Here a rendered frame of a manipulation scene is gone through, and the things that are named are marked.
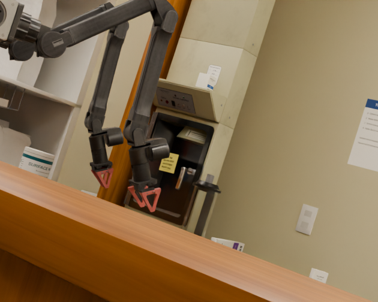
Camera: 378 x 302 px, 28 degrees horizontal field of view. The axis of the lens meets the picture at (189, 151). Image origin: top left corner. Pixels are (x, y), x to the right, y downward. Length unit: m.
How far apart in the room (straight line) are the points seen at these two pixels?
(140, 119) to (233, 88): 0.63
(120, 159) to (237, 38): 0.67
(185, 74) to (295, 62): 0.53
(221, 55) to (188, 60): 0.16
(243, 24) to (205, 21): 0.18
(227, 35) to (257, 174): 0.64
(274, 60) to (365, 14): 0.44
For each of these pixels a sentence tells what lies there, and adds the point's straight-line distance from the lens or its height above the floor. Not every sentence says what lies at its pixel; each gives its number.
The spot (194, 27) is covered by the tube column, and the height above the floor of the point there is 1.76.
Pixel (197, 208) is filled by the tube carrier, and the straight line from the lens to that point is 2.71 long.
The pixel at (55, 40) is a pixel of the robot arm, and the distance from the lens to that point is 2.29.
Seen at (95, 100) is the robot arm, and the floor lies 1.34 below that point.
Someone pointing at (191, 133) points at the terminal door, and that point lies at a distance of 2.92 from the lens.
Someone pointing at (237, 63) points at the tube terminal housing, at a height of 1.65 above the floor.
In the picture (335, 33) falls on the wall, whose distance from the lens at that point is 3.26.
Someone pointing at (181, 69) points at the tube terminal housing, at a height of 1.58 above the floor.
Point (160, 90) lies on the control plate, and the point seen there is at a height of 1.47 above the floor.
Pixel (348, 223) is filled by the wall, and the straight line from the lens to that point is 3.03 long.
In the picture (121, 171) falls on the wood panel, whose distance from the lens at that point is 3.08.
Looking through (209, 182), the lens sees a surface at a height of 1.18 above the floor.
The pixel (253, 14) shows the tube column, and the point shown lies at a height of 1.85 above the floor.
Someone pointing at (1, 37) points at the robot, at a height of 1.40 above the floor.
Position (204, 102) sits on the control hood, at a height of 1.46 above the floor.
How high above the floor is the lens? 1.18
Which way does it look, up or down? 2 degrees up
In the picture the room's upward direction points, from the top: 18 degrees clockwise
